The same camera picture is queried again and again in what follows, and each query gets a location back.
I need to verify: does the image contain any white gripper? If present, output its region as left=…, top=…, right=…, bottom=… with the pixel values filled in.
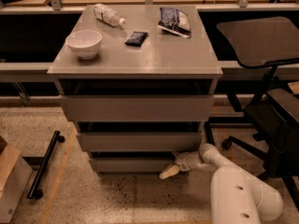
left=159, top=151, right=201, bottom=179

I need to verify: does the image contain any grey bottom drawer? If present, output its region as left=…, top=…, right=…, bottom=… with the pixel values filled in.
left=89, top=158, right=175, bottom=173

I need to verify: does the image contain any grey drawer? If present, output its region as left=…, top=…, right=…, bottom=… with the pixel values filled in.
left=77, top=133, right=202, bottom=152
left=60, top=95, right=213, bottom=122
left=89, top=158, right=175, bottom=173

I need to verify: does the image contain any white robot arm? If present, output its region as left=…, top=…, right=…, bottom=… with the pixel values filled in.
left=160, top=143, right=283, bottom=224

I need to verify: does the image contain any grey middle drawer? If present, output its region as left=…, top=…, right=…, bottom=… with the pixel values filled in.
left=77, top=133, right=202, bottom=152

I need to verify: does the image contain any grey drawer cabinet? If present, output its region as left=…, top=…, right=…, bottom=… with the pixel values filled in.
left=48, top=5, right=222, bottom=160

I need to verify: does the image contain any grey top drawer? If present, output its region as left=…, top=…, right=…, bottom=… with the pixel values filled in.
left=60, top=95, right=213, bottom=122

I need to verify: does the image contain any black table leg bar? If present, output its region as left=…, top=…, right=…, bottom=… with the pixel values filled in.
left=204, top=121, right=215, bottom=146

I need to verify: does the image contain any small dark snack packet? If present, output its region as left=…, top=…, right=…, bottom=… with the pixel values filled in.
left=125, top=31, right=148, bottom=47

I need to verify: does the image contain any blue chip bag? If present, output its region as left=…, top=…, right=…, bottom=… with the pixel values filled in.
left=158, top=7, right=192, bottom=38

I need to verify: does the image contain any white ceramic bowl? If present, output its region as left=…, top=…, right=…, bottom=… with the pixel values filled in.
left=65, top=30, right=103, bottom=59

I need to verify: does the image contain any white box on floor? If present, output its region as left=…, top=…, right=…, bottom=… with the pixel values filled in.
left=0, top=157, right=32, bottom=224

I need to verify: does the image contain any black office chair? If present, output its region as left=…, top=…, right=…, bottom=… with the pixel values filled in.
left=217, top=16, right=299, bottom=209

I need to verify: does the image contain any cardboard box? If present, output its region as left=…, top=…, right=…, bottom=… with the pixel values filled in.
left=0, top=136, right=21, bottom=193

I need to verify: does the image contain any clear plastic bottle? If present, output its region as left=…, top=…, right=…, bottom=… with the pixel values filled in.
left=93, top=4, right=126, bottom=27

